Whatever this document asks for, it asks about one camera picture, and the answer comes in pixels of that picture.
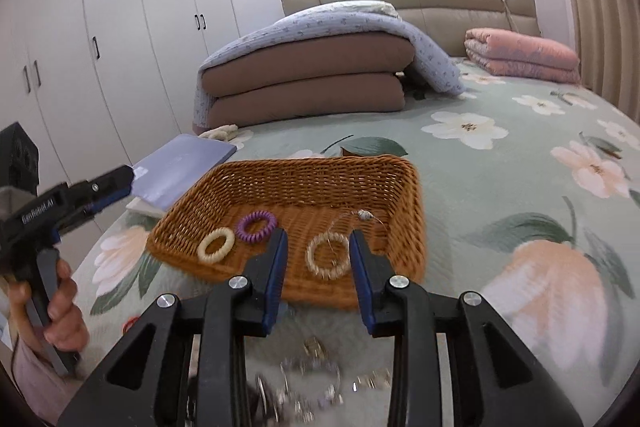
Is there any white wardrobe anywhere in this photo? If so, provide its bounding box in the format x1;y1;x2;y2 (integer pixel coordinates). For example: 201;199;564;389
0;0;241;208

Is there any blue folder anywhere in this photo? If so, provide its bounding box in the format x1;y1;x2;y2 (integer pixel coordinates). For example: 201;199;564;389
131;133;238;209

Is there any thin wire bead necklace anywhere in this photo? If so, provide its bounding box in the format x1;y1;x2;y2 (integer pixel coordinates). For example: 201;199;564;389
320;208;392;268

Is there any pink folded quilt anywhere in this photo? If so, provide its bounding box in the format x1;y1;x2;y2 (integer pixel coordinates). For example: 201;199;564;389
464;27;582;85

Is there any purple spiral hair tie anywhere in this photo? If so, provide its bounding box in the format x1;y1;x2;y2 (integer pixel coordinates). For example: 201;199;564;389
236;210;277;243

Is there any cream spiral hair tie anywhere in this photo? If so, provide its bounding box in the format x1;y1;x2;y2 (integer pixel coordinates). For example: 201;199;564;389
197;228;235;264

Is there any green floral bedspread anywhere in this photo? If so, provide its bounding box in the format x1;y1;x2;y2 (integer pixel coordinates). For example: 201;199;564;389
90;54;640;408

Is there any clear beige spiral hair tie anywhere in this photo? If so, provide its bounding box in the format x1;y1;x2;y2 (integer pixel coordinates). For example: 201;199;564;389
306;231;353;280

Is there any pile of silver jewelry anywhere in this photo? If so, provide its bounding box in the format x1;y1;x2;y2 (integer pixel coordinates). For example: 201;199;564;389
250;336;397;424

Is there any folded brown quilt stack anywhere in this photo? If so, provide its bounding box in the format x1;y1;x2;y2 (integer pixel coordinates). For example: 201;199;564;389
191;0;466;133

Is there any white plush cloth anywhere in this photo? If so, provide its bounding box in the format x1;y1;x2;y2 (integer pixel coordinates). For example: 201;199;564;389
200;124;240;142

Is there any person's left forearm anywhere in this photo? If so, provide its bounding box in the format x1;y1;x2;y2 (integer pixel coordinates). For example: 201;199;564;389
9;337;81;414

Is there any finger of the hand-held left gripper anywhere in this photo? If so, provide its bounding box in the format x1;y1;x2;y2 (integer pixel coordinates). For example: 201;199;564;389
52;198;110;242
92;164;137;204

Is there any brown wicker basket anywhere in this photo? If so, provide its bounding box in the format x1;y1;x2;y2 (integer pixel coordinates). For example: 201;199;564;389
146;154;428;312

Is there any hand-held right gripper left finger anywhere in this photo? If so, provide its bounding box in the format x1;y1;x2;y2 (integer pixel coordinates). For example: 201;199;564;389
57;227;291;427

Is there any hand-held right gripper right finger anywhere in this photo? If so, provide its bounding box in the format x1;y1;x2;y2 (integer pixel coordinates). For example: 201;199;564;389
349;229;586;427

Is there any person's left hand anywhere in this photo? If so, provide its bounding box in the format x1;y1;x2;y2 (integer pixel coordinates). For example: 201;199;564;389
9;258;91;353

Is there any brown folded mattress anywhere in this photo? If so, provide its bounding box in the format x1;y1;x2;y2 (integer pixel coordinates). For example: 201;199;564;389
200;32;416;128

